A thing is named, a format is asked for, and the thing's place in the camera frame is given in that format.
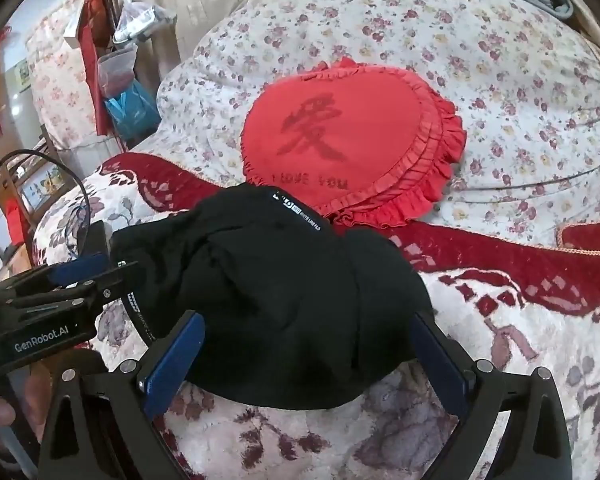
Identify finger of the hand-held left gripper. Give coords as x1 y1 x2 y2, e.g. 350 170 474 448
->
0 252 112 296
2 261 142 313

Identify black box device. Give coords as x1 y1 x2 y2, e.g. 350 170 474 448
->
77 220 112 261

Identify blue plastic bag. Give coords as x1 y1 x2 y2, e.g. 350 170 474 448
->
104 80 161 138

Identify small wall picture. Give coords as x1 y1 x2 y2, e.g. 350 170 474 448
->
15 57 33 91

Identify red heart-shaped ruffled pillow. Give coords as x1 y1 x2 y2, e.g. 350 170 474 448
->
240 57 467 231

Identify floral furniture cover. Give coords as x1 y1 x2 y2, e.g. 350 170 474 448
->
25 0 111 151

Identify small red cloth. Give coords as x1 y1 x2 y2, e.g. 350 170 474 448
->
5 197 31 246

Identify black pants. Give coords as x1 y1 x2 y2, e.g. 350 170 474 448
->
109 182 433 410

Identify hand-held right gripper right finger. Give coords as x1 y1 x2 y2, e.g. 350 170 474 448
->
411 310 573 480

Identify red and white floral blanket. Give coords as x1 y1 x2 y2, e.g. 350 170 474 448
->
32 152 600 480

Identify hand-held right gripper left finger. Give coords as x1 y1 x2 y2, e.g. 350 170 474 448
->
37 310 207 480

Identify red hanging cloth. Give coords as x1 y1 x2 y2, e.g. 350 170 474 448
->
77 0 116 136

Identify white floral quilt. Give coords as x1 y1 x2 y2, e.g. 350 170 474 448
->
156 0 600 256

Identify red cushion with gold trim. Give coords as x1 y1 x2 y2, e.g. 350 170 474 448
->
555 217 600 256

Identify translucent bag with dark contents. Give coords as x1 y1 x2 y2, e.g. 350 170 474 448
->
97 42 138 98

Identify beige curtain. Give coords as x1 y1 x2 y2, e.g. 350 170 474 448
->
111 0 346 78

